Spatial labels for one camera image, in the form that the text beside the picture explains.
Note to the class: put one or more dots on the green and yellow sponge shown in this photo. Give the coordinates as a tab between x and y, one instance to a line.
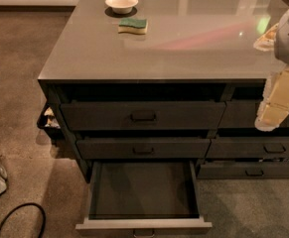
133	26

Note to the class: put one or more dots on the middle right drawer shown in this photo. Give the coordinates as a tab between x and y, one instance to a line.
249	147

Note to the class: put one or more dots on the grey kitchen counter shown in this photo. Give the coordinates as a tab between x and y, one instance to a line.
194	50

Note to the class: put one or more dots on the top right drawer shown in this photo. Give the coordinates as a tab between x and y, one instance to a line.
242	114

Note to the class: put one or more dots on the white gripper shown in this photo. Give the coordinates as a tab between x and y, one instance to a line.
275	105

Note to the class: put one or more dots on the black bin beside counter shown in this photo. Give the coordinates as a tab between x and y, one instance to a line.
49	124

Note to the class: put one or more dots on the open bottom left drawer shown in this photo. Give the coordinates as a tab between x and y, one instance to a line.
143	200

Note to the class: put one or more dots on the bottom right drawer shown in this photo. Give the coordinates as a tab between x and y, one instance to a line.
244	170

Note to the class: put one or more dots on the middle left drawer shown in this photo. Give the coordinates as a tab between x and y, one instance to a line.
143	148

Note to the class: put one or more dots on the top left drawer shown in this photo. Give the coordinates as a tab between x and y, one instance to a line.
142	115

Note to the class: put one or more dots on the white ceramic bowl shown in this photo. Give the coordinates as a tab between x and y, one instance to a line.
121	6

